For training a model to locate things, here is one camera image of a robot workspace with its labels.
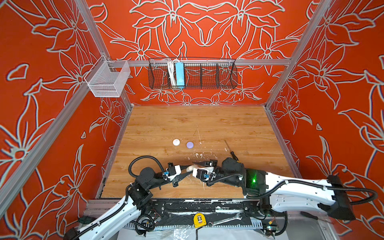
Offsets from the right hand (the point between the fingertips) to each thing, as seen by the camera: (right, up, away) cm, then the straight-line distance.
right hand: (192, 163), depth 63 cm
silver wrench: (+9, -30, +6) cm, 32 cm away
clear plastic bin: (-55, +46, +31) cm, 78 cm away
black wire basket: (-2, +51, +37) cm, 63 cm away
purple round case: (-1, +2, +32) cm, 33 cm away
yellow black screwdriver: (+26, -3, +29) cm, 39 cm away
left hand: (0, -3, +2) cm, 4 cm away
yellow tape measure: (+4, -28, +5) cm, 29 cm away
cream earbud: (+4, -3, +29) cm, 29 cm away
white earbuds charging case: (-10, +4, +35) cm, 36 cm away
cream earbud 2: (+6, -3, +29) cm, 30 cm away
